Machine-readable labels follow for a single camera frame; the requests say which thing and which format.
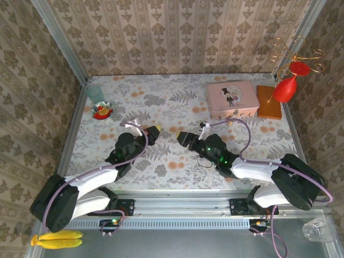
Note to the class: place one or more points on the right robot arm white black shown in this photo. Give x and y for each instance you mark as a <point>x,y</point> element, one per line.
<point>255,169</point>

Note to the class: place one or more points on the aluminium frame post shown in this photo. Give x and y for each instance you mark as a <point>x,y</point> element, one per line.
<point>299,35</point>
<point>60,40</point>

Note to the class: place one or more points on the translucent green cup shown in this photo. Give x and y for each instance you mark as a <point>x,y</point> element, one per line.
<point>94,93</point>

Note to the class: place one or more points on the red wine glass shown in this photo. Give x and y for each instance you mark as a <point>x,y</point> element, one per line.
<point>286,90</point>

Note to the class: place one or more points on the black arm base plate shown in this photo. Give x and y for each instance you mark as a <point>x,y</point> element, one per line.
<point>127,205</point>
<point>237,207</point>

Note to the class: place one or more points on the small circuit board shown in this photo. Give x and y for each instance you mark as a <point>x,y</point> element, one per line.
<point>110,223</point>
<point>260,224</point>

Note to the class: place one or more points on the wooden base block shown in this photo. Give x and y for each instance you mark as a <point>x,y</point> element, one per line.
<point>268,110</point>

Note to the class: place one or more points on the small colourful plate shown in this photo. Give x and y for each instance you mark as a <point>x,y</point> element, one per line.
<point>102,110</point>

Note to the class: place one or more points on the clear drinking glass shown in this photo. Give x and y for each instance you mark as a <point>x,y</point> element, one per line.
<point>318,230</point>

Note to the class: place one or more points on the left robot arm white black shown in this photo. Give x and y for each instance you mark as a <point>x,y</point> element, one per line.
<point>91,176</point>

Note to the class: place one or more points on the pink tin box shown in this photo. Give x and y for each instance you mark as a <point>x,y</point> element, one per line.
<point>232,98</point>

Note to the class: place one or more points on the aluminium mounting rail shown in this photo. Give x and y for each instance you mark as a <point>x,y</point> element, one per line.
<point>182,203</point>

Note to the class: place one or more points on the aluminium side rail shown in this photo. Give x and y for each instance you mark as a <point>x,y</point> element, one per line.
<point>72,129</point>
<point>295,134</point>

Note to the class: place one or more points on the yellow banana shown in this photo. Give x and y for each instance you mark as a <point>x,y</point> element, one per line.
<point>57,243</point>
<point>63,235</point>

